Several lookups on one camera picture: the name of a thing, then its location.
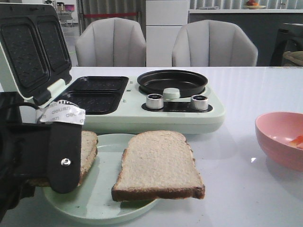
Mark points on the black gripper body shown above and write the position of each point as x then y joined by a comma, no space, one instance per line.
24,152

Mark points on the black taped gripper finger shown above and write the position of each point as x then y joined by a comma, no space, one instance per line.
65,120

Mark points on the bread slice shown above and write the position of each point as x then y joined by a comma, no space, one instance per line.
158,165
87,153

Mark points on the mint green breakfast maker lid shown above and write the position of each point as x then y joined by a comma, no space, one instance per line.
34,58

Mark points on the pink plastic bowl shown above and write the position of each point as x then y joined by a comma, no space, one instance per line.
274,131

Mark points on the orange shrimp pieces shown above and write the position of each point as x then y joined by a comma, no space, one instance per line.
297,142

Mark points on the mint green breakfast maker base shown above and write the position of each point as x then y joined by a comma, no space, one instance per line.
114,104

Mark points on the mint green round plate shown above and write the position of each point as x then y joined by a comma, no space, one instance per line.
91,204

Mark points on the left silver control knob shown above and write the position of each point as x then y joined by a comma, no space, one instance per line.
154,101

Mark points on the silver control knob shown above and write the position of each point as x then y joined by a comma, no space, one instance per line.
199,102
154,101

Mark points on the left grey upholstered chair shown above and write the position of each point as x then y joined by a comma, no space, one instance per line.
111,42

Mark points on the grey upholstered chair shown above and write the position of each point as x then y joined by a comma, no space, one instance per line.
111,42
212,43

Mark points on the black round frying pan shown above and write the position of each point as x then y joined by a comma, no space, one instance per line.
189,83

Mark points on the right silver control knob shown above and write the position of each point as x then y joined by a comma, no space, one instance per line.
199,102

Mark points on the white cabinet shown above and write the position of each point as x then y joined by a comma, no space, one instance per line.
164,19

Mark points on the right grey upholstered chair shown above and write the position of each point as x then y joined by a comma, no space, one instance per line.
212,43

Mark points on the grey kitchen counter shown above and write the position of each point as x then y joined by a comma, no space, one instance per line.
260,25

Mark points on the fruit bowl on counter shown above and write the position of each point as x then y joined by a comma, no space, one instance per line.
252,4

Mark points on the mint green pan handle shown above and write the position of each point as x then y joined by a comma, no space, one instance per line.
171,94

